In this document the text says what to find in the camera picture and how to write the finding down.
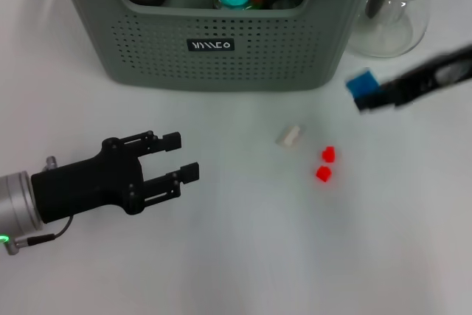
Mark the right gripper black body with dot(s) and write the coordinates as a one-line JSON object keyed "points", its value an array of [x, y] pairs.
{"points": [[420, 84]]}

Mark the silver plug on left gripper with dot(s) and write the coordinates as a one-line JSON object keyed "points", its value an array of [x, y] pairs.
{"points": [[51, 162]]}

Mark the blue square plate brick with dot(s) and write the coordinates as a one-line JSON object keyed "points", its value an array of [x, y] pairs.
{"points": [[363, 84]]}

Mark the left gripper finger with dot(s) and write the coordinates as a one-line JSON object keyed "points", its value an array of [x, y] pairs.
{"points": [[171, 141], [188, 173]]}

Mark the white chunky toy brick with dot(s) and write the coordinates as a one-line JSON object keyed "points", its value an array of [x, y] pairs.
{"points": [[289, 136]]}

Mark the grey-green perforated storage bin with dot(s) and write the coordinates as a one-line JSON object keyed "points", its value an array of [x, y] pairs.
{"points": [[236, 71]]}

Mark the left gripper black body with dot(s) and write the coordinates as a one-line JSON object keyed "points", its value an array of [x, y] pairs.
{"points": [[88, 186]]}

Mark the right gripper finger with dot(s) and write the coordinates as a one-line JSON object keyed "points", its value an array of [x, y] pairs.
{"points": [[380, 99]]}

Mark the small red toy brick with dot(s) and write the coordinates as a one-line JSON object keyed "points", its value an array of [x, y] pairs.
{"points": [[327, 154], [323, 174]]}

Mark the glass carafe with black lid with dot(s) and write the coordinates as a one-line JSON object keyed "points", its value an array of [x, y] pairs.
{"points": [[391, 27]]}

